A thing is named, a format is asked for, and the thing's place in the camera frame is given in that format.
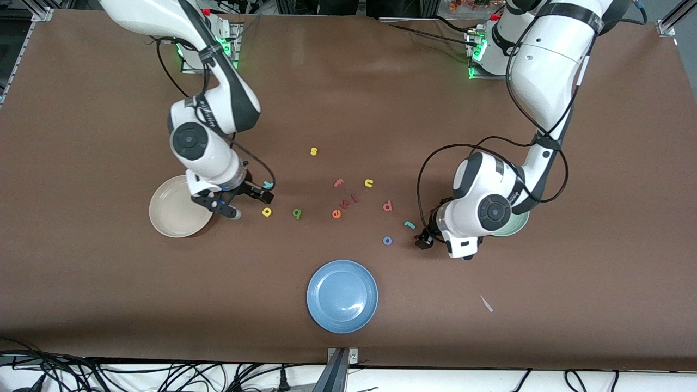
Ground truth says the orange flower decoration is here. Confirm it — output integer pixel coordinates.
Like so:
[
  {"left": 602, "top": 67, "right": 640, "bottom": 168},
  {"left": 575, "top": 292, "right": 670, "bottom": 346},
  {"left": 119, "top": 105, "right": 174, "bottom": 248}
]
[{"left": 449, "top": 0, "right": 499, "bottom": 13}]

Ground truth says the aluminium frame rail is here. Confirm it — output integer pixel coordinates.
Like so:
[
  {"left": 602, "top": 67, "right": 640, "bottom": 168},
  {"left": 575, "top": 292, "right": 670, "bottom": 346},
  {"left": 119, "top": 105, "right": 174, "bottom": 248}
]
[
  {"left": 0, "top": 5, "right": 55, "bottom": 109},
  {"left": 656, "top": 0, "right": 697, "bottom": 38}
]

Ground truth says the beige plate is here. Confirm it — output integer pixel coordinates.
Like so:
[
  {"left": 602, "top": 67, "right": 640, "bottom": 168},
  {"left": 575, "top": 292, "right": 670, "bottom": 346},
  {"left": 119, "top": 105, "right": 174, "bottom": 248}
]
[{"left": 149, "top": 174, "right": 215, "bottom": 238}]

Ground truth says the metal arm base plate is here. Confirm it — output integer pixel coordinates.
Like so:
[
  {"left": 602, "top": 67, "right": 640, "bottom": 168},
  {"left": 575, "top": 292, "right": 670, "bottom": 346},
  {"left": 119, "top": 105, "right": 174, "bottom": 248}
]
[
  {"left": 181, "top": 23, "right": 242, "bottom": 75},
  {"left": 467, "top": 27, "right": 511, "bottom": 81}
]

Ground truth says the brown table mat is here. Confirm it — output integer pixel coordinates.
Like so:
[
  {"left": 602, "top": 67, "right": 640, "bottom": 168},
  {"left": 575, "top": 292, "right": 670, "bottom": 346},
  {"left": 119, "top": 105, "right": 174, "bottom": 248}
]
[{"left": 0, "top": 10, "right": 697, "bottom": 372}]

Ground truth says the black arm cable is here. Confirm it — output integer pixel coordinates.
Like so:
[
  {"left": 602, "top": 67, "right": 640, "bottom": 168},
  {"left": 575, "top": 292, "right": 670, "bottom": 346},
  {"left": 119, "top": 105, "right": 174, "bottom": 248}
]
[
  {"left": 155, "top": 35, "right": 276, "bottom": 192},
  {"left": 417, "top": 0, "right": 649, "bottom": 240}
]

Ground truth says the black table cable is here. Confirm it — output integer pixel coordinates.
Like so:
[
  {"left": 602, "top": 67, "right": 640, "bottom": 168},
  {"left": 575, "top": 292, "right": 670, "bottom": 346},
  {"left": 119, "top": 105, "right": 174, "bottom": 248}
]
[
  {"left": 381, "top": 20, "right": 475, "bottom": 50},
  {"left": 430, "top": 15, "right": 474, "bottom": 34}
]

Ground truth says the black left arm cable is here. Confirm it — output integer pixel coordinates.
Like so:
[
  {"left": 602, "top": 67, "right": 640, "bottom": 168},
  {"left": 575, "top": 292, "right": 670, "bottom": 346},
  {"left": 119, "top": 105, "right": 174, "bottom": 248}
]
[{"left": 417, "top": 0, "right": 649, "bottom": 240}]

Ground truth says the light green plate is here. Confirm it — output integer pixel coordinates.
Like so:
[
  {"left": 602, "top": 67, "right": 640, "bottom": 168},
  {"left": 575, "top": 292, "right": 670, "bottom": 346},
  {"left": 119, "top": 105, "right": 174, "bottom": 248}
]
[{"left": 487, "top": 209, "right": 531, "bottom": 238}]

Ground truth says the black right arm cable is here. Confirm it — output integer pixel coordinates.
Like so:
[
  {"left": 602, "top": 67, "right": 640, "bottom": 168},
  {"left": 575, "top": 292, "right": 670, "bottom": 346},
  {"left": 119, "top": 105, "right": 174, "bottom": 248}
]
[{"left": 155, "top": 35, "right": 276, "bottom": 192}]

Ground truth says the blue plate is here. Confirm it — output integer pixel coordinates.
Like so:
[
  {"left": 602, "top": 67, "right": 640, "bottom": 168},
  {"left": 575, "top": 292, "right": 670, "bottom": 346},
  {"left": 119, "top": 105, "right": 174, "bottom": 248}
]
[{"left": 306, "top": 259, "right": 379, "bottom": 334}]

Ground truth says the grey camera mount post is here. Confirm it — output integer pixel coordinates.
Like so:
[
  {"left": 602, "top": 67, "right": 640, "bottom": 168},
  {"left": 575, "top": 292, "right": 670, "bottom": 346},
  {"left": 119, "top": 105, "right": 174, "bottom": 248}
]
[{"left": 313, "top": 347, "right": 360, "bottom": 392}]

